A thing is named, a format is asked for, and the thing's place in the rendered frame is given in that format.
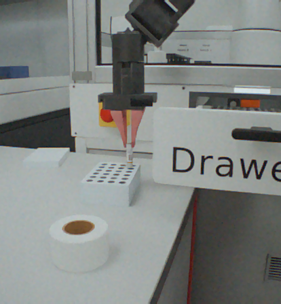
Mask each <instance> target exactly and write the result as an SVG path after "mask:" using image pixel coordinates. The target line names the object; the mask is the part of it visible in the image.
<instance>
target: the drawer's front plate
mask: <svg viewBox="0 0 281 304"><path fill-rule="evenodd" d="M252 126H259V127H271V128H272V130H276V131H281V113H270V112H252V111H234V110H214V109H195V108H175V107H160V108H158V109H156V110H155V111H154V114H153V180H154V181H155V182H156V183H161V184H168V185H180V186H188V187H200V188H207V189H219V190H226V191H238V192H245V193H250V192H251V193H263V194H270V195H281V182H278V181H276V180H274V179H273V177H272V175H271V169H272V167H273V165H274V164H275V163H276V162H281V143H277V142H257V141H246V140H236V139H234V138H233V137H232V135H231V133H232V130H233V129H235V128H250V127H252ZM173 147H181V148H186V149H189V150H190V151H191V152H193V154H194V156H195V164H194V167H193V168H192V169H191V170H190V171H188V172H173V171H172V154H173ZM202 155H205V157H206V156H209V155H212V156H213V158H212V159H211V158H208V159H206V161H205V162H204V174H200V173H201V160H202ZM205 157H204V158H205ZM219 157H230V158H231V159H232V160H233V177H230V176H229V175H228V176H218V175H217V174H216V172H215V170H216V167H217V166H219V165H223V164H225V165H230V163H229V160H227V159H220V160H218V159H219ZM240 158H244V165H245V168H246V173H247V172H248V169H249V167H250V163H251V161H252V159H255V160H256V163H257V170H258V174H259V173H260V171H261V168H262V165H263V162H264V160H268V161H267V164H266V167H265V169H264V172H263V175H262V177H261V180H258V179H256V176H255V169H254V164H253V165H252V168H251V170H250V173H249V175H248V178H244V175H243V171H242V165H241V160H240ZM190 162H191V158H190V155H189V154H188V152H186V151H180V150H177V154H176V169H179V170H184V169H187V168H188V167H189V166H190ZM275 175H276V177H277V178H279V179H281V172H275Z"/></svg>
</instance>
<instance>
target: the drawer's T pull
mask: <svg viewBox="0 0 281 304"><path fill-rule="evenodd" d="M231 135H232V137H233V138H234V139H236V140H246V141H257V142H268V143H281V131H276V130H272V128H271V127H259V126H252V127H250V128H235V129H233V130H232V133H231Z"/></svg>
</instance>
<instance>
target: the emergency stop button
mask: <svg viewBox="0 0 281 304"><path fill-rule="evenodd" d="M100 118H101V119H102V120H103V121H104V122H107V123H110V122H112V121H114V120H113V118H112V115H111V110H103V108H102V109H101V110H100Z"/></svg>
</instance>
